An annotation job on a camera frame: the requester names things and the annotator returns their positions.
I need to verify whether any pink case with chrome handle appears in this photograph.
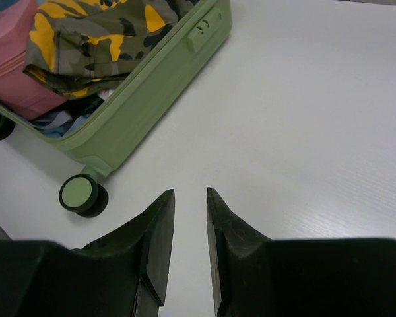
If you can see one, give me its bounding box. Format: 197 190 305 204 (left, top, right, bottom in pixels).
0 1 65 120

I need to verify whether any yellow camouflage garment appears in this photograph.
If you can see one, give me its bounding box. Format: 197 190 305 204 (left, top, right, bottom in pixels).
24 0 196 99

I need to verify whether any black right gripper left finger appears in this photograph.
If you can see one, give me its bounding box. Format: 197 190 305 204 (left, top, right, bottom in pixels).
0 190 175 316

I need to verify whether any green hard-shell suitcase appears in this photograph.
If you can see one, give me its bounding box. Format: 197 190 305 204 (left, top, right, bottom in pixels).
0 1 232 218

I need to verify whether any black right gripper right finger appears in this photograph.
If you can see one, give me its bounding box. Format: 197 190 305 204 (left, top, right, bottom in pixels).
207 188 396 316

